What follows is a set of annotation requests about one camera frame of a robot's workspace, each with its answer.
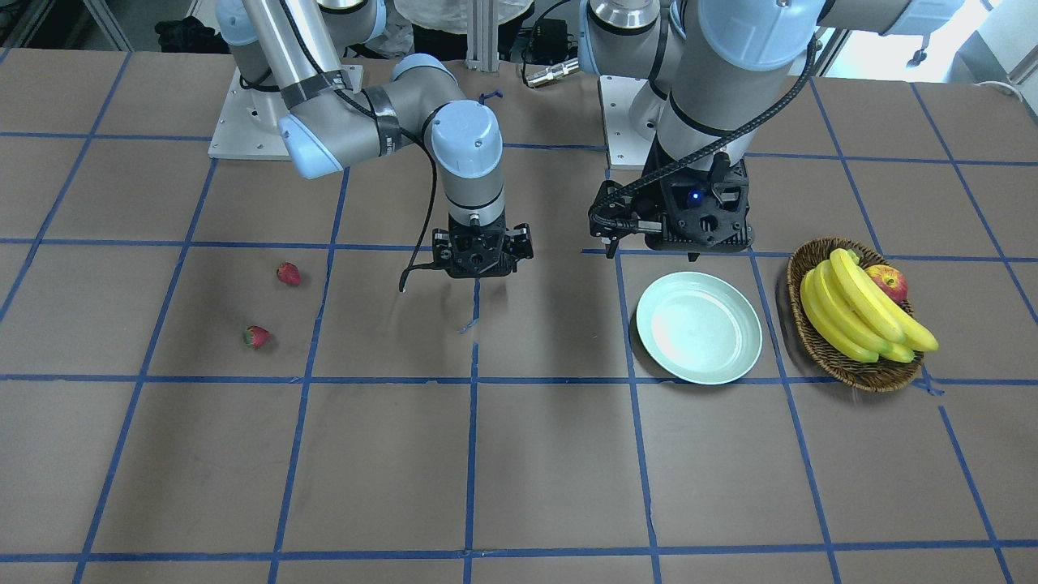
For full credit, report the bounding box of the light green plate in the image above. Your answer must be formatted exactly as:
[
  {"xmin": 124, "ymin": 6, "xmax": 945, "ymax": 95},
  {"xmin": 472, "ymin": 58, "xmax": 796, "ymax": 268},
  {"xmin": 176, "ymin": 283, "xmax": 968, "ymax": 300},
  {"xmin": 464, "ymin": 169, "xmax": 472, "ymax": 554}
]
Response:
[{"xmin": 635, "ymin": 271, "xmax": 763, "ymax": 385}]

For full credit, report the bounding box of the wicker basket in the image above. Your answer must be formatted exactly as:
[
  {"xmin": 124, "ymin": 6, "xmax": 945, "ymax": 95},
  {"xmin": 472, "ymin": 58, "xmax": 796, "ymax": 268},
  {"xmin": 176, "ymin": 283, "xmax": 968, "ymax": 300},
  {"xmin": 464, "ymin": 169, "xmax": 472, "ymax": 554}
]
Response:
[{"xmin": 783, "ymin": 237, "xmax": 938, "ymax": 392}]

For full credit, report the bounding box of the yellow banana bunch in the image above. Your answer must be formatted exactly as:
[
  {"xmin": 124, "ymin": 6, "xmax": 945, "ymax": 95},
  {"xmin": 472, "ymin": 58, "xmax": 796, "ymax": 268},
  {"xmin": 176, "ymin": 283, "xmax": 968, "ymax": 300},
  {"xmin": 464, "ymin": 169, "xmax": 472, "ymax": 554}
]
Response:
[{"xmin": 800, "ymin": 247, "xmax": 939, "ymax": 363}]

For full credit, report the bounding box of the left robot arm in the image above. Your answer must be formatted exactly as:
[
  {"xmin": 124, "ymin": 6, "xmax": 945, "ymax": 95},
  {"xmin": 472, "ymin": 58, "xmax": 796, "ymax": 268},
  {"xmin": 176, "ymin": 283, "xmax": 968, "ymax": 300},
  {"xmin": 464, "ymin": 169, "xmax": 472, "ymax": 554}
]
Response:
[{"xmin": 578, "ymin": 1, "xmax": 961, "ymax": 259}]

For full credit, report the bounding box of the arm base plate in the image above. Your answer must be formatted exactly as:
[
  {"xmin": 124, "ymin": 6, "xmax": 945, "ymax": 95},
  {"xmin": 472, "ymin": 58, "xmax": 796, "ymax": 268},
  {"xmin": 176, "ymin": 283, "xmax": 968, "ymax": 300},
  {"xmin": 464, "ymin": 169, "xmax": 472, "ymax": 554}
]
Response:
[
  {"xmin": 208, "ymin": 65, "xmax": 364, "ymax": 161},
  {"xmin": 599, "ymin": 76, "xmax": 664, "ymax": 170}
]

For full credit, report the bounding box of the aluminium frame post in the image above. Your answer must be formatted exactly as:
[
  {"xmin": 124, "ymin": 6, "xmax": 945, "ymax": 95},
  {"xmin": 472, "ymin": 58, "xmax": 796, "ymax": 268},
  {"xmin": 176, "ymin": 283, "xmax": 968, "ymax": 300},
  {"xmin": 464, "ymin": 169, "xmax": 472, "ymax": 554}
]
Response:
[{"xmin": 465, "ymin": 0, "xmax": 500, "ymax": 74}]

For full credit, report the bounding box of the strawberry three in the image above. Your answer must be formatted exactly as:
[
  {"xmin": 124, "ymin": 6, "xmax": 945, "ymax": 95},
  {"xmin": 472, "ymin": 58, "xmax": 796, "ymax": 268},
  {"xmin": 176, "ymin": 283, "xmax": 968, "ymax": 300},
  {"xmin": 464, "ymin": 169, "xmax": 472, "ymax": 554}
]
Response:
[{"xmin": 242, "ymin": 325, "xmax": 271, "ymax": 349}]

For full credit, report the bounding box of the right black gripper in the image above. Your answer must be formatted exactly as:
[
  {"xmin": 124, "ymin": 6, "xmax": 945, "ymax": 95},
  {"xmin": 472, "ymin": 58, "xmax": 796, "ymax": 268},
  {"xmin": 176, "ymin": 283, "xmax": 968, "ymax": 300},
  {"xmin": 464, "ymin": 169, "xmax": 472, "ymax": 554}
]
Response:
[{"xmin": 431, "ymin": 217, "xmax": 534, "ymax": 280}]

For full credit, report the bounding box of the red apple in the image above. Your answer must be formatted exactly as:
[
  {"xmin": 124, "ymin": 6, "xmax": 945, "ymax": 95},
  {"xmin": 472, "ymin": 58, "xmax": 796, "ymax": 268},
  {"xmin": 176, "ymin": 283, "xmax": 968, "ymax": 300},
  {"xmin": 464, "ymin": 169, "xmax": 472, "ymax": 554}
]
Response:
[{"xmin": 866, "ymin": 265, "xmax": 908, "ymax": 304}]

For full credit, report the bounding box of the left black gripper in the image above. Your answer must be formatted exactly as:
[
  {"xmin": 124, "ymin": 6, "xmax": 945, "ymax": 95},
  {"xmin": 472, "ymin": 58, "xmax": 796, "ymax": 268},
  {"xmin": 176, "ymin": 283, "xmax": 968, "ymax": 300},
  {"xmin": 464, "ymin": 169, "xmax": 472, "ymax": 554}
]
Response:
[{"xmin": 590, "ymin": 154, "xmax": 755, "ymax": 258}]

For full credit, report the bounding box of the strawberry one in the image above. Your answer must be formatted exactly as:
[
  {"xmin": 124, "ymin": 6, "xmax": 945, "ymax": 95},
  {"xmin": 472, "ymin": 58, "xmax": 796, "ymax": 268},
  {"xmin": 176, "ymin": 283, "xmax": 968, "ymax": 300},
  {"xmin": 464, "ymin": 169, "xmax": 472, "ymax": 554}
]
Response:
[{"xmin": 276, "ymin": 262, "xmax": 302, "ymax": 287}]

